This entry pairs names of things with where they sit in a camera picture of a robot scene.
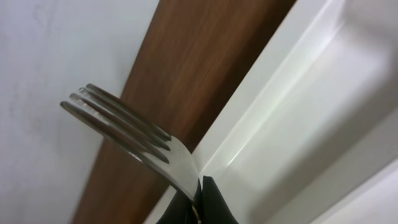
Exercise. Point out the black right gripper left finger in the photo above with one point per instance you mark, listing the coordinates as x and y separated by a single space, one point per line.
180 210

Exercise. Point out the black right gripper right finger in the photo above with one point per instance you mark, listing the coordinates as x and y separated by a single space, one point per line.
215 209

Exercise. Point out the white cutlery tray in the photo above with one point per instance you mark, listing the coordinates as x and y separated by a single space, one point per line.
310 134

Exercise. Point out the steel fork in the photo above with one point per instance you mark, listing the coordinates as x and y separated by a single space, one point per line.
146 141

